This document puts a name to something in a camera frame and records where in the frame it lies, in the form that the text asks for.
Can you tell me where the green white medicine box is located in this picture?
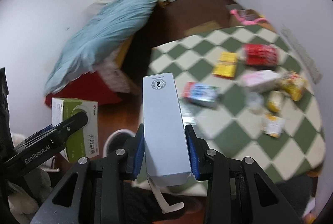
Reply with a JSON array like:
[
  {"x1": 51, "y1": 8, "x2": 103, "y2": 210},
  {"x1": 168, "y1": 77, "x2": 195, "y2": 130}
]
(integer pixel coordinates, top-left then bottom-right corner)
[{"x1": 51, "y1": 97, "x2": 100, "y2": 163}]

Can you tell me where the long grey white box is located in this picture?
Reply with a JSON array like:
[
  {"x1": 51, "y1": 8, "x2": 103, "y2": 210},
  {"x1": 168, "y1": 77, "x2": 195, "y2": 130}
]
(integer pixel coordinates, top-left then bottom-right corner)
[{"x1": 142, "y1": 72, "x2": 194, "y2": 214}]

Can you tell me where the blue red milk carton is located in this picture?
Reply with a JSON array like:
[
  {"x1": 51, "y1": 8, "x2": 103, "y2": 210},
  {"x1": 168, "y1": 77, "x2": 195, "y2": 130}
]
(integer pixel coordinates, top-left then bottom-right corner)
[{"x1": 182, "y1": 82, "x2": 219, "y2": 108}]

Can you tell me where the torn white yellow wrapper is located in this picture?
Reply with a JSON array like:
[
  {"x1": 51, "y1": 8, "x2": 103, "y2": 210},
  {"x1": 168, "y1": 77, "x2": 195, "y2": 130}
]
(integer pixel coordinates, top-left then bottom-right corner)
[{"x1": 262, "y1": 113, "x2": 285, "y2": 138}]

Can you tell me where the clear plastic cup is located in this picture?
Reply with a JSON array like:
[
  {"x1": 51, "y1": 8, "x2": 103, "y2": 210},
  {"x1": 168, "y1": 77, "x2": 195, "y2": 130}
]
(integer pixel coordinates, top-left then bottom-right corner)
[{"x1": 246, "y1": 92, "x2": 263, "y2": 113}]

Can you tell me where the yellow box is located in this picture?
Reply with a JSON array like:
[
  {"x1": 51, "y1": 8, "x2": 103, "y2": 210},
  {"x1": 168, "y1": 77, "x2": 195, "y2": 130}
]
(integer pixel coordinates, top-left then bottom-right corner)
[{"x1": 212, "y1": 52, "x2": 238, "y2": 79}]

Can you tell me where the pink white tissue pack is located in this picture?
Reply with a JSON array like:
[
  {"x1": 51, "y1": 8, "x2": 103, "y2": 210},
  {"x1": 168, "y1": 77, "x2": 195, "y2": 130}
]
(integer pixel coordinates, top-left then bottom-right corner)
[{"x1": 240, "y1": 70, "x2": 282, "y2": 93}]

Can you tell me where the yellow snack bag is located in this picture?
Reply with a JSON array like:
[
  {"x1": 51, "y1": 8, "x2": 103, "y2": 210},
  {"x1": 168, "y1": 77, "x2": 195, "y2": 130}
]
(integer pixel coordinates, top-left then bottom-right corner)
[{"x1": 278, "y1": 71, "x2": 307, "y2": 102}]

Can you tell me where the red cola can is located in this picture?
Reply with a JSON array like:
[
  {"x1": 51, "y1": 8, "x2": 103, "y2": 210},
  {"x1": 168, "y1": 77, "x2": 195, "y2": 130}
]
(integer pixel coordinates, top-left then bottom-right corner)
[{"x1": 242, "y1": 43, "x2": 279, "y2": 67}]

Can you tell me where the white round trash bin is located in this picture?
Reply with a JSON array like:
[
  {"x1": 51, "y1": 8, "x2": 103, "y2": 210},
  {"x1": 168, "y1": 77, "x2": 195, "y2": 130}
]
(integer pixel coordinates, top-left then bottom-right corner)
[{"x1": 103, "y1": 129, "x2": 135, "y2": 157}]

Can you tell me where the red bed sheet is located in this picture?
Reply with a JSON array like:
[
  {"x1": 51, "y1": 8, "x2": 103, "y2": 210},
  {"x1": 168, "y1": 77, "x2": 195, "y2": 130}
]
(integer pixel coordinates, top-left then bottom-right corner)
[{"x1": 45, "y1": 72, "x2": 122, "y2": 107}]

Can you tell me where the patterned grey mattress cover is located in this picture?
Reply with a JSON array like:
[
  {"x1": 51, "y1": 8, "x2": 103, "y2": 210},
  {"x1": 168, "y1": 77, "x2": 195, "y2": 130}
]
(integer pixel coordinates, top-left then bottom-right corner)
[{"x1": 95, "y1": 55, "x2": 131, "y2": 93}]

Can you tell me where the green white checkered tablecloth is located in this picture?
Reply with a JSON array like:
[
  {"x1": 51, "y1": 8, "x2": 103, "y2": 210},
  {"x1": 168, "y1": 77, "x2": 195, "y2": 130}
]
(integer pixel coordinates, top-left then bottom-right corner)
[{"x1": 148, "y1": 25, "x2": 326, "y2": 182}]

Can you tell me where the light blue duvet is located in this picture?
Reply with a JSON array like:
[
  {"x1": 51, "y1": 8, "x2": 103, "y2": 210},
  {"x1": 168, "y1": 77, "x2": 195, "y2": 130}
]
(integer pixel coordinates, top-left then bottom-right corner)
[{"x1": 43, "y1": 0, "x2": 158, "y2": 95}]

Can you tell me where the flat cardboard piece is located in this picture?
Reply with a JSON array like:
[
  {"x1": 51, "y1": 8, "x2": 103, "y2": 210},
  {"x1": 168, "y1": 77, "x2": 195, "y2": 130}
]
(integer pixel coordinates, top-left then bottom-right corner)
[{"x1": 184, "y1": 21, "x2": 221, "y2": 36}]

